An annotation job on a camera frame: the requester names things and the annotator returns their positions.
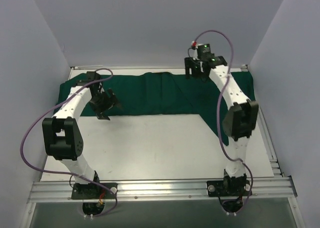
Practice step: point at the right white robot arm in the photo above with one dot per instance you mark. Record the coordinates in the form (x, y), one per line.
(236, 116)

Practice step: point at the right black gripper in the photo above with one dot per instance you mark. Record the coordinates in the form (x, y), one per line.
(191, 64)

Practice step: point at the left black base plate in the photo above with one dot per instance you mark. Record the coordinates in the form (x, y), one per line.
(91, 191)

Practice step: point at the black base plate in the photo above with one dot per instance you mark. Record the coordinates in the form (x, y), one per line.
(215, 187)
(91, 191)

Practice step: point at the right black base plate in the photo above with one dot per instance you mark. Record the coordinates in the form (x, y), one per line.
(215, 187)

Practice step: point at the front aluminium rail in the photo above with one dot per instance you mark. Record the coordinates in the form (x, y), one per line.
(161, 190)

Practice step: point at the dark green surgical cloth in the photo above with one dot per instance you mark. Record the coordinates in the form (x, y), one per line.
(164, 93)

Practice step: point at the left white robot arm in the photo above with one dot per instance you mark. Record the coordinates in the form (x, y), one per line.
(62, 136)

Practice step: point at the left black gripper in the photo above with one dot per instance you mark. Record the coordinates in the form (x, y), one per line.
(107, 104)

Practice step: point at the rear aluminium rail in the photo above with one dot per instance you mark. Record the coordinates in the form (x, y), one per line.
(85, 67)

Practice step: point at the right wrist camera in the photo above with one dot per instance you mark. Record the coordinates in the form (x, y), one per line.
(204, 52)

